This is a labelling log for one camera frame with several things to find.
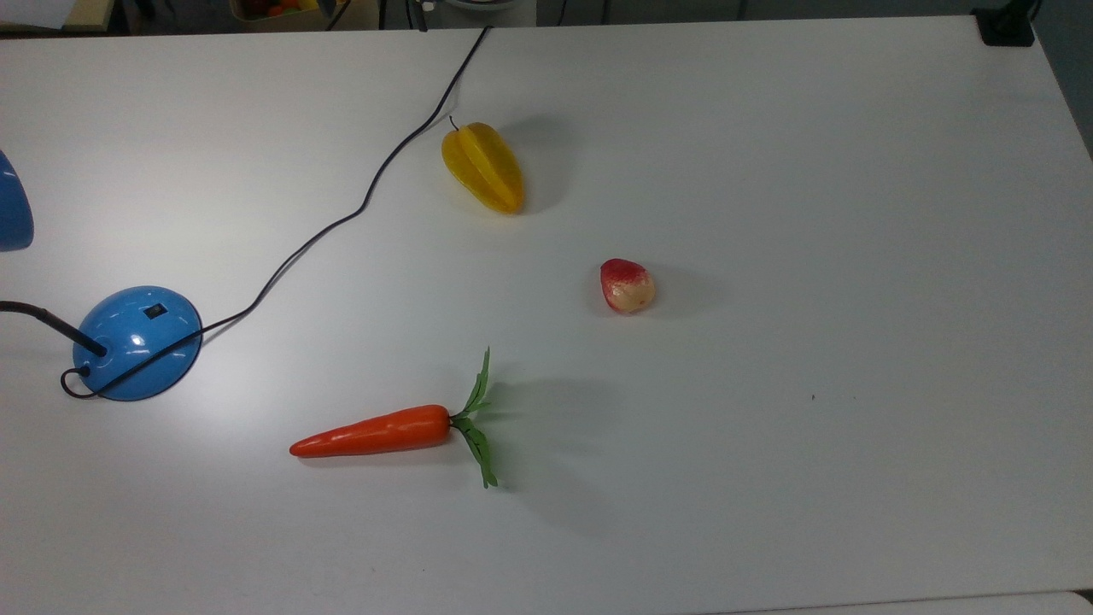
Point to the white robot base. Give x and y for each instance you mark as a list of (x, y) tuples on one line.
[(491, 7)]

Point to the red and cream toy peach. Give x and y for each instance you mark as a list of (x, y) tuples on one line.
[(626, 288)]

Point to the yellow toy starfruit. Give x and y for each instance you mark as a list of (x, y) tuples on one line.
[(485, 169)]

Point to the orange toy carrot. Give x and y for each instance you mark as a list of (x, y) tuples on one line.
[(384, 431)]

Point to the cardboard box with fruit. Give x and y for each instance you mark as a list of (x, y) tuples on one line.
[(282, 8)]

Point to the black table clamp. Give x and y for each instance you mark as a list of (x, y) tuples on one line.
[(1006, 24)]

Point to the white paper sheet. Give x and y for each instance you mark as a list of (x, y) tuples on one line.
[(34, 10)]

